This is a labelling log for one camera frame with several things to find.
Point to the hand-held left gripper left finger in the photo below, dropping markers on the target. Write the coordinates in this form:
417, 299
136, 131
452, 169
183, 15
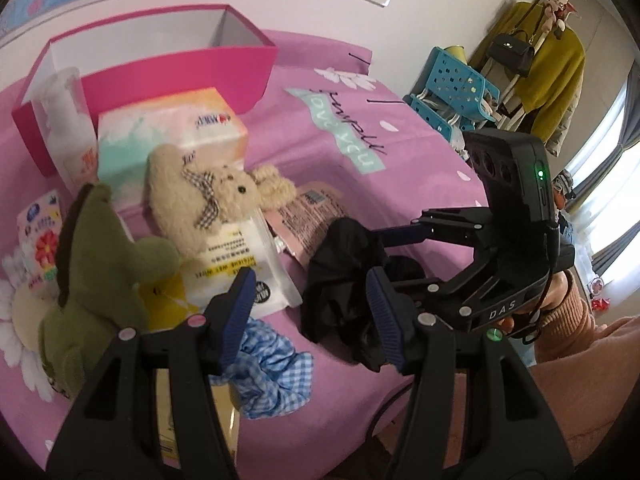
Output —
235, 320

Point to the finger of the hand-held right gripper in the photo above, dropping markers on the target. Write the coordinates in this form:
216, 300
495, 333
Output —
405, 234
442, 291

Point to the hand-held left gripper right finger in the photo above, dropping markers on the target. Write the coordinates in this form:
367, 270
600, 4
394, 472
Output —
385, 320

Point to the black scrunchie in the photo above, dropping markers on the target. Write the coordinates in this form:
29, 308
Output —
340, 280

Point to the blue gingham scrunchie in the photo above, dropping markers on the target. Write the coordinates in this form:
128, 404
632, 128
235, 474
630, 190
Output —
270, 370

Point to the pink spout pouch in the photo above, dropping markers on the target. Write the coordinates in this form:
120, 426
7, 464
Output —
310, 215

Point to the beige teddy bear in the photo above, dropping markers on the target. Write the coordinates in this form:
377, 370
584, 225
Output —
175, 195

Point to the pink cardboard box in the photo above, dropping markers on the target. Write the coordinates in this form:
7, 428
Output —
200, 75

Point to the person's right forearm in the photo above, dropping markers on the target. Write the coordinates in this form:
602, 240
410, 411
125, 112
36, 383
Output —
570, 325

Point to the person's right hand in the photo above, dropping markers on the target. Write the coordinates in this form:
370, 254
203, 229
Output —
557, 290

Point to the white wet wipes pack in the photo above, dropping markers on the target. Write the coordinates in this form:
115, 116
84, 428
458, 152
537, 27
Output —
235, 255

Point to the grey curtain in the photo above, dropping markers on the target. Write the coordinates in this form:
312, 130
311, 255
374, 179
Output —
615, 245

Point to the yellow flat packet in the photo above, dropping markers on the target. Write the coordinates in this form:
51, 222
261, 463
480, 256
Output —
167, 410

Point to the pink daisy print bedsheet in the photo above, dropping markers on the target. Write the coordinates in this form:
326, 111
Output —
350, 135

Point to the white coat rack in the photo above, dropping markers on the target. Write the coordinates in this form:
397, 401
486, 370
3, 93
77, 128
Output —
509, 92

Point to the red and white small object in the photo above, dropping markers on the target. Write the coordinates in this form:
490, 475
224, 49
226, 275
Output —
600, 295

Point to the mustard yellow sweater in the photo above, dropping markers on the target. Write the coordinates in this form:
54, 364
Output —
555, 75

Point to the blue plastic storage cart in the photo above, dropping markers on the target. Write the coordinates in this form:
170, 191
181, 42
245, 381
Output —
450, 77

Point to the green plush dinosaur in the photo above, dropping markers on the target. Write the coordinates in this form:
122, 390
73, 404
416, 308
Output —
95, 270

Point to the black handbag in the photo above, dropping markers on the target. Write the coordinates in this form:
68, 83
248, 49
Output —
510, 52

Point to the yellow-green object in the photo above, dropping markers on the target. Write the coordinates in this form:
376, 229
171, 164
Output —
455, 52

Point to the small hanging plush doll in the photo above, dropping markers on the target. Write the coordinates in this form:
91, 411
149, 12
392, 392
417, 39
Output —
556, 10

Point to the pastel tissue pack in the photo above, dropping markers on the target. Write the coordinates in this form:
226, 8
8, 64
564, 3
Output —
150, 130

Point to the flower print tissue packet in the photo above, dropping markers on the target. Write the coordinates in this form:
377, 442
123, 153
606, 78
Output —
40, 240

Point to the white foam pump bottle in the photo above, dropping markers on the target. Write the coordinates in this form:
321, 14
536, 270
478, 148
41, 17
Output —
65, 125

